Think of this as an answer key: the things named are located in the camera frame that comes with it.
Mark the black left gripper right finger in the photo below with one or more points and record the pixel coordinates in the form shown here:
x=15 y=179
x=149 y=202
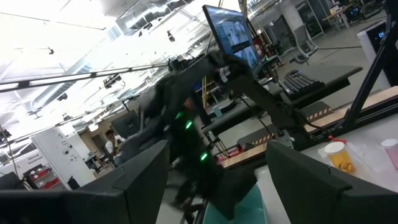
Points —
x=311 y=196

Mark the white pillar cabinet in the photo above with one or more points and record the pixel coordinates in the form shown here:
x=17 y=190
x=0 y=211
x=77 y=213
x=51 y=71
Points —
x=62 y=155

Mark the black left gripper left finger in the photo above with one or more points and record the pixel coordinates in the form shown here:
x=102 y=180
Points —
x=109 y=199

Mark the black metal table frame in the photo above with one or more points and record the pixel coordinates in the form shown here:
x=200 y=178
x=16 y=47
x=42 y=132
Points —
x=367 y=112

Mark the black computer keyboard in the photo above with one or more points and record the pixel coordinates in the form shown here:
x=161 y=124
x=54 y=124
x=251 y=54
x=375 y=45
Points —
x=300 y=84

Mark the computer monitor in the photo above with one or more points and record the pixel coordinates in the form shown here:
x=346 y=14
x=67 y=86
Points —
x=233 y=34

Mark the grey office chair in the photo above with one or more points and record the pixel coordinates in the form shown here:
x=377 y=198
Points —
x=303 y=42

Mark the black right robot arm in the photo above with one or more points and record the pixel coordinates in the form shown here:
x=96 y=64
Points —
x=258 y=96

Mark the teal plastic bin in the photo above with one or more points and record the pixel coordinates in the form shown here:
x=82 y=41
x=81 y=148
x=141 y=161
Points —
x=245 y=208

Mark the white bottle cap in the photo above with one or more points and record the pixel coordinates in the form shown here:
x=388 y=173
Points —
x=392 y=154

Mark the hazard striped floor mat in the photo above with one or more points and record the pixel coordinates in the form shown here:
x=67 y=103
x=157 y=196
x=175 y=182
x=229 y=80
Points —
x=317 y=110

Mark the white appliance with display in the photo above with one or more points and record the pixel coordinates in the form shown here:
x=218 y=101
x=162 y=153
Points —
x=371 y=49

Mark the black slanted pole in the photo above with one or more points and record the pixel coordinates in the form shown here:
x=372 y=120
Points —
x=370 y=71

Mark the wide amber pill bottle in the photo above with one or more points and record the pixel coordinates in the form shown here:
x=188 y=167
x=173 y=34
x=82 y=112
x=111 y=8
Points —
x=339 y=157

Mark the person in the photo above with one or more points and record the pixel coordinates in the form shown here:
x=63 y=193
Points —
x=112 y=144

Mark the grey desk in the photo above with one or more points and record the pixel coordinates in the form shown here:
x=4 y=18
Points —
x=320 y=77

